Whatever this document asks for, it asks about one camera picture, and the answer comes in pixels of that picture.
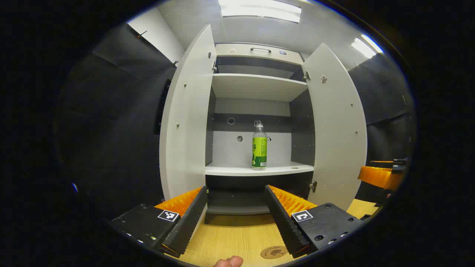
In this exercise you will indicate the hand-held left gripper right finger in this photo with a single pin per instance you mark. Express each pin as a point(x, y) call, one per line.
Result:
point(284, 222)

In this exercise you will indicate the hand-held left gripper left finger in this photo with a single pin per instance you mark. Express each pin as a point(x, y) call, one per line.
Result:
point(189, 222)

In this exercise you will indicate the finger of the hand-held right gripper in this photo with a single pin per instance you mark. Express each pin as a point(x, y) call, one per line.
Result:
point(378, 177)

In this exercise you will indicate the round cork coaster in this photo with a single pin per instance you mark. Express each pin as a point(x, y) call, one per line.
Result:
point(274, 252)

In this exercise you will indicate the white cabinet door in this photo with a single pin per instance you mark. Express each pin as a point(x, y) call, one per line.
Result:
point(334, 129)
point(185, 129)

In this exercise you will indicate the clear bottle with green label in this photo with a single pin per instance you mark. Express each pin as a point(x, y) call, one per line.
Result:
point(259, 148)

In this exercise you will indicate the metal door hinge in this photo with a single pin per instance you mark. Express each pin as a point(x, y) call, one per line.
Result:
point(307, 75)
point(214, 66)
point(314, 186)

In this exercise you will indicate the black backdrop cloth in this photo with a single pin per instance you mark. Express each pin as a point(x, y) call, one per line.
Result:
point(111, 129)

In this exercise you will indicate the small ceiling light panel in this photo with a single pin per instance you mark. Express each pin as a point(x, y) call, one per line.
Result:
point(365, 46)

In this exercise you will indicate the large ceiling light panel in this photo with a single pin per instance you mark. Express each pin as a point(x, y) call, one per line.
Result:
point(259, 9)

